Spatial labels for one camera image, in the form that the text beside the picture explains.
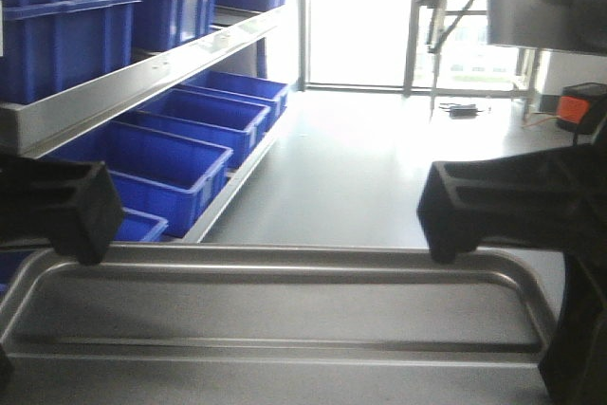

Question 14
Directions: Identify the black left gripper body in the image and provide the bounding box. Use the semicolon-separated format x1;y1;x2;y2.
1;154;123;266

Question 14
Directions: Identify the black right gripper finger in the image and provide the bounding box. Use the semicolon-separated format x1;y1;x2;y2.
539;255;606;405

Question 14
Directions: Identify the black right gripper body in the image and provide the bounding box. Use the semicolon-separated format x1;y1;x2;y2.
417;125;606;266

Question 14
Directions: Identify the silver ribbed metal tray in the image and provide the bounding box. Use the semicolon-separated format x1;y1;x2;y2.
1;244;555;404

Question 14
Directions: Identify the grey robot shoulder housing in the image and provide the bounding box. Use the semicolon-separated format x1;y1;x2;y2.
487;0;606;55

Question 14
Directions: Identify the metal shelf beam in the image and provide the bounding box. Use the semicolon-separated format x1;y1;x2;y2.
1;6;287;158

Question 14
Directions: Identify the orange black box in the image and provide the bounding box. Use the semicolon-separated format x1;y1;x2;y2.
556;83;606;135

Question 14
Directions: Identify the open blue bin near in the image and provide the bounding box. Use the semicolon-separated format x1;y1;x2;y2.
46;121;232;238

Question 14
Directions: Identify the open blue bin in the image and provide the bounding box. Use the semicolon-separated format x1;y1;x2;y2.
119;89;271;169
177;70;290;131
46;121;232;238

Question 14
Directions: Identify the open blue bin middle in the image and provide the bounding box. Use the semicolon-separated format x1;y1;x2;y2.
119;89;271;169

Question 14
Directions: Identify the open blue bin far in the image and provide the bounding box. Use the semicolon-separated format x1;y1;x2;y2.
177;70;290;131

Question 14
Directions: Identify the stacked blue crate left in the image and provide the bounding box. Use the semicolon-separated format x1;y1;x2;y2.
1;0;139;104

